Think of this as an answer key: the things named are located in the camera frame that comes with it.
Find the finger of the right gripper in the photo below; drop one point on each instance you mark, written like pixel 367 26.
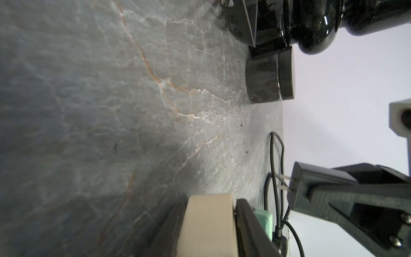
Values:
pixel 376 216
pixel 366 173

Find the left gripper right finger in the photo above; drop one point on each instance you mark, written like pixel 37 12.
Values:
pixel 251 239

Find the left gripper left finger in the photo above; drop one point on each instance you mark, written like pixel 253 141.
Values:
pixel 166 239

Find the green USB charger plug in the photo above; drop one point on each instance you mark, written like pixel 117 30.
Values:
pixel 265 219

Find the beige power strip red sockets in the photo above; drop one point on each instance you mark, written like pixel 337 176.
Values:
pixel 208 228

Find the black USB charger plug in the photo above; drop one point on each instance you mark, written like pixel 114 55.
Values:
pixel 305 178

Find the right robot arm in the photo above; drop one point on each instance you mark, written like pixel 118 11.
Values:
pixel 313 25

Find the black plant pot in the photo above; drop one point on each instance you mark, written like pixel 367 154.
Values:
pixel 270 77

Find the black litter scoop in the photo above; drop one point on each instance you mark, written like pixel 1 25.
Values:
pixel 241 16

